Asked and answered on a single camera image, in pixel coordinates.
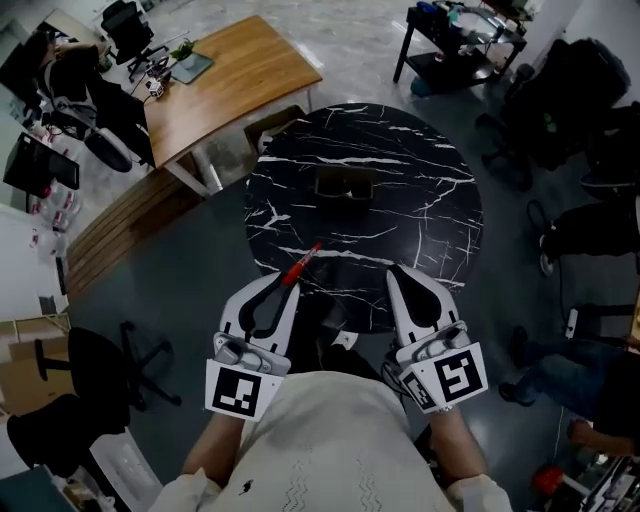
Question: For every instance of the white power strip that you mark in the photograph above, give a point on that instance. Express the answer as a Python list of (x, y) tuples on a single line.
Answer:
[(571, 324)]

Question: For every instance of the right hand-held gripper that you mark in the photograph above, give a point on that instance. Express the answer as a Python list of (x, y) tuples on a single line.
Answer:
[(460, 375)]

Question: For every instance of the flat cardboard box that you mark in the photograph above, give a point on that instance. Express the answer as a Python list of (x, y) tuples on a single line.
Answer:
[(25, 365)]

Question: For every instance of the spare hand-held gripper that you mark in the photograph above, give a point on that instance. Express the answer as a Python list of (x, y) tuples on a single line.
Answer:
[(157, 82)]

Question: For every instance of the person's left forearm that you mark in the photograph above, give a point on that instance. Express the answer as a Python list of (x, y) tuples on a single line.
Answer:
[(215, 450)]

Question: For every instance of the black mesh office chair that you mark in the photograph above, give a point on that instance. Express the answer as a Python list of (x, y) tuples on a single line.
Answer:
[(130, 35)]

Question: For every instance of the person's right forearm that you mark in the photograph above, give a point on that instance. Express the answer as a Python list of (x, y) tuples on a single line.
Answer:
[(457, 445)]

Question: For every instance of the black office chair with jacket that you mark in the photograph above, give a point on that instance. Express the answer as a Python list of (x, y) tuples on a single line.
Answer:
[(110, 125)]

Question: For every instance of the black swivel chair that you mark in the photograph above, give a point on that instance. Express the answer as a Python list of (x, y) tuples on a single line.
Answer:
[(85, 395)]

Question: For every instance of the red round object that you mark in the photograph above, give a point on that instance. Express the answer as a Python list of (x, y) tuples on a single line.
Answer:
[(547, 479)]

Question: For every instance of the grey laptop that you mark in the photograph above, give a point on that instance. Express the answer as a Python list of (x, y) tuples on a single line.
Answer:
[(192, 68)]

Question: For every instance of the black computer monitor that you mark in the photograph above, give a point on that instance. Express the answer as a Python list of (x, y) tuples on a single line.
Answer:
[(40, 162)]

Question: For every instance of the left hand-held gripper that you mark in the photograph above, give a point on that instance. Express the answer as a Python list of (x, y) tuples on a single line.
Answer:
[(235, 392)]

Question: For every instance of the red pen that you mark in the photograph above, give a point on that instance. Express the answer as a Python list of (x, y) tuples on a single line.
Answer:
[(300, 265)]

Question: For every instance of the black padded office chair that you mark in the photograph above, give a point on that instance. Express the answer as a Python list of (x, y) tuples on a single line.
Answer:
[(565, 105)]

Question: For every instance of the open cardboard box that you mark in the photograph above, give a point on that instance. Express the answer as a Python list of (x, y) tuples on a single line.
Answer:
[(272, 127)]

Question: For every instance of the wooden desk with white legs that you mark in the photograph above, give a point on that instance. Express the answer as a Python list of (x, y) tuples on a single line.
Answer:
[(240, 85)]

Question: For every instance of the person's cream knit sweater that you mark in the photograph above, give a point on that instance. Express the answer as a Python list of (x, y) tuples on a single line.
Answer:
[(325, 450)]

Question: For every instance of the dark wooden pen holder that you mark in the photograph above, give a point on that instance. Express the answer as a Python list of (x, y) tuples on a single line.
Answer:
[(345, 187)]

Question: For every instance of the wooden slatted bench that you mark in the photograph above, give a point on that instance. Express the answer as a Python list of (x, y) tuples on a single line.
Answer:
[(125, 230)]

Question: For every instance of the small potted green plant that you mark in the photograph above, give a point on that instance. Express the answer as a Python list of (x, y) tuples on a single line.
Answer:
[(182, 50)]

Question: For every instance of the black side table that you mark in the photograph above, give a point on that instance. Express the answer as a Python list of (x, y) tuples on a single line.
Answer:
[(450, 50)]

